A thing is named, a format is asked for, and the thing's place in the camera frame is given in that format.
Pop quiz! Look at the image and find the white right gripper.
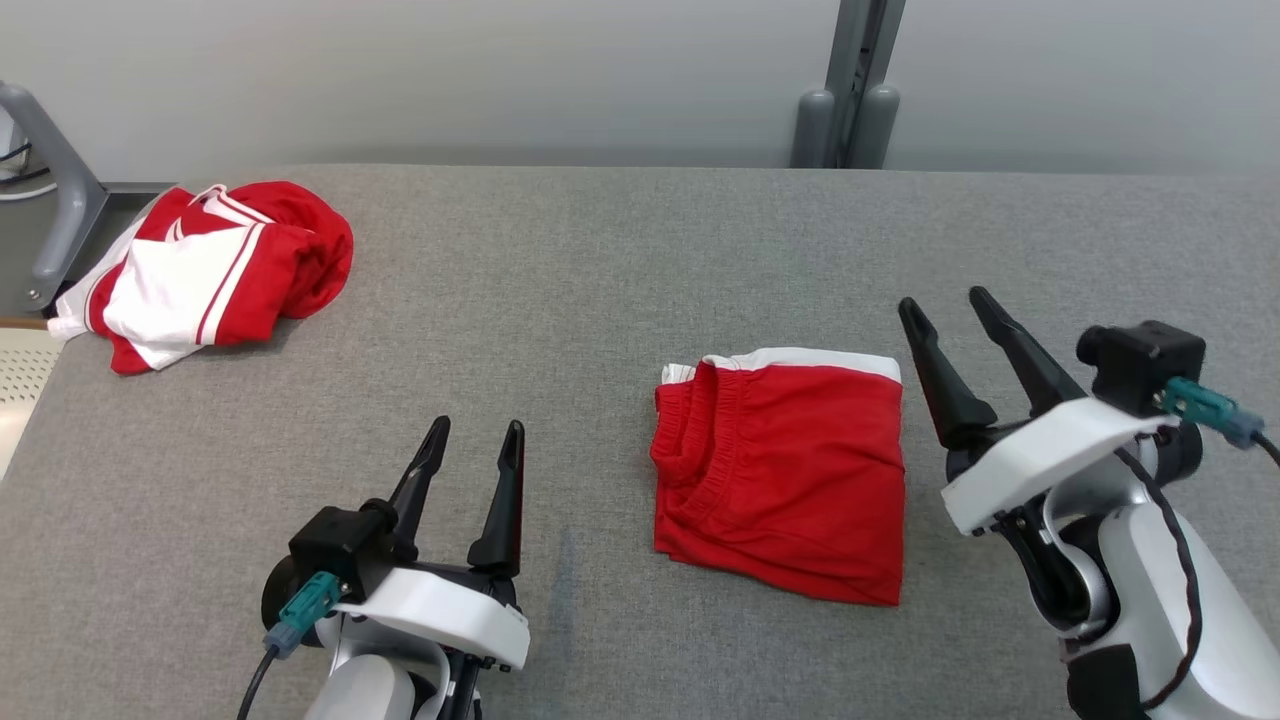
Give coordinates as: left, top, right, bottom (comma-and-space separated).
897, 286, 1205, 537

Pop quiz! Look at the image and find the cream perforated panel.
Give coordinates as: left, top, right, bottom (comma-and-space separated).
0, 330, 66, 479

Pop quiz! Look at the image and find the black cable teal connector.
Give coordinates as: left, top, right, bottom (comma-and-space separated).
236, 572, 343, 720
1160, 377, 1280, 469

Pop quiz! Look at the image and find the red white t-shirt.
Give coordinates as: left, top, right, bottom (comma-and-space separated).
47, 180, 355, 376

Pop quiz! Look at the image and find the red shorts white trim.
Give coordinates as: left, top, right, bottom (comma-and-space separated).
650, 347, 907, 608

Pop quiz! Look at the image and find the grey metal partition post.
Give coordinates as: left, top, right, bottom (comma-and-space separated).
790, 0, 906, 171

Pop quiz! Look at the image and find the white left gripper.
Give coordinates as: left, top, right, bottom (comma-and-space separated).
262, 416, 531, 673

